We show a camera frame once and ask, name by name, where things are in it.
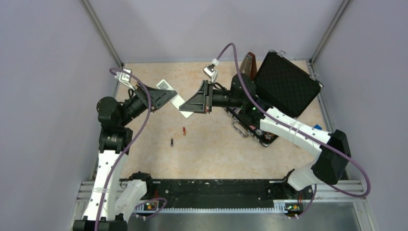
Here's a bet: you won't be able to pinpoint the white remote control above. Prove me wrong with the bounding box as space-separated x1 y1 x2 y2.
156 79 193 118

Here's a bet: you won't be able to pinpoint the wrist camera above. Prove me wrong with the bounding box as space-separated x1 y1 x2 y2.
115 69 132 85
203 59 219 83

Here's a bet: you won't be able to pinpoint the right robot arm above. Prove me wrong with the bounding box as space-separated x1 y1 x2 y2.
179 73 351 198

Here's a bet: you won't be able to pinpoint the purple cable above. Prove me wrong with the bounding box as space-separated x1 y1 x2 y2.
216 43 372 198
94 67 152 231

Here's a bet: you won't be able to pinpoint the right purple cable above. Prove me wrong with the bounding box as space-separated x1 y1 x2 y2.
216 43 372 198

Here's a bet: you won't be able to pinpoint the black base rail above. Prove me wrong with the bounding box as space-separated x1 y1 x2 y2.
128 172 316 213

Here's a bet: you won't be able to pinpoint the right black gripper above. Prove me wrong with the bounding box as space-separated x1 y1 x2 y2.
180 81 244 115

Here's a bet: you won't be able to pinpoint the brown wooden metronome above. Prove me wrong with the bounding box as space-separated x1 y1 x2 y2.
240 52 257 80

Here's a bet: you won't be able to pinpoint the colourful toy bricks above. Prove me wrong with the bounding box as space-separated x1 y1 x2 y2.
313 124 322 130

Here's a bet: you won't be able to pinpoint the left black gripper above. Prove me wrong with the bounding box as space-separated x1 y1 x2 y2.
119 80 177 126

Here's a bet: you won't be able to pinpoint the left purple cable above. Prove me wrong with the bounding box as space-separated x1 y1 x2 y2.
94 67 152 231

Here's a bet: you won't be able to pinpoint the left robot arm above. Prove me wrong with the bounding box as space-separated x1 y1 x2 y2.
72 87 177 231

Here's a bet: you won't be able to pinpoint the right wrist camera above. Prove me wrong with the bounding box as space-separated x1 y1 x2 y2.
203 59 219 83

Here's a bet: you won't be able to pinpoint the black poker chip case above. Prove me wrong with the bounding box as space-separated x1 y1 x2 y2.
225 50 323 147

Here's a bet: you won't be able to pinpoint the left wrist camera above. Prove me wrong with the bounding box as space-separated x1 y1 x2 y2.
115 69 132 85

